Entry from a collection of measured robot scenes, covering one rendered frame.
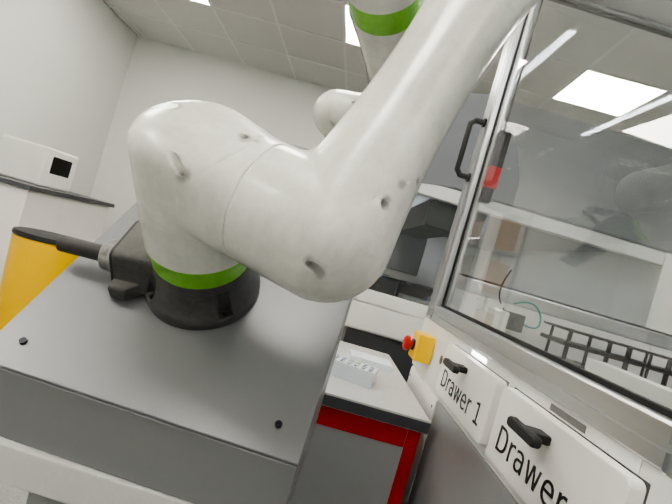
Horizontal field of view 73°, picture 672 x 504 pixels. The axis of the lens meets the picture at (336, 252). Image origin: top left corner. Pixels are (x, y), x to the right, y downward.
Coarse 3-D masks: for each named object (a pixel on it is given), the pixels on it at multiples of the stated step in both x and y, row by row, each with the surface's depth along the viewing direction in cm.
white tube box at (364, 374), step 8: (336, 360) 111; (344, 360) 115; (336, 368) 111; (344, 368) 110; (352, 368) 110; (360, 368) 111; (368, 368) 114; (376, 368) 116; (336, 376) 111; (344, 376) 110; (352, 376) 110; (360, 376) 109; (368, 376) 109; (376, 376) 116; (360, 384) 109; (368, 384) 109
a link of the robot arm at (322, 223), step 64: (448, 0) 47; (512, 0) 49; (384, 64) 48; (448, 64) 45; (384, 128) 42; (448, 128) 47; (256, 192) 39; (320, 192) 39; (384, 192) 40; (256, 256) 41; (320, 256) 38; (384, 256) 41
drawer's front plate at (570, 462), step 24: (504, 408) 68; (528, 408) 62; (504, 432) 66; (552, 432) 55; (504, 456) 64; (528, 456) 59; (552, 456) 54; (576, 456) 50; (600, 456) 46; (552, 480) 52; (576, 480) 49; (600, 480) 45; (624, 480) 42
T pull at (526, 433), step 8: (512, 416) 59; (512, 424) 58; (520, 424) 56; (520, 432) 55; (528, 432) 54; (536, 432) 55; (544, 432) 56; (528, 440) 53; (536, 440) 52; (544, 440) 55; (536, 448) 52
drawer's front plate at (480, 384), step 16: (448, 352) 100; (464, 352) 94; (480, 368) 81; (448, 384) 94; (464, 384) 86; (480, 384) 79; (496, 384) 73; (448, 400) 92; (464, 400) 84; (480, 400) 77; (496, 400) 73; (464, 416) 82; (480, 416) 75; (480, 432) 74
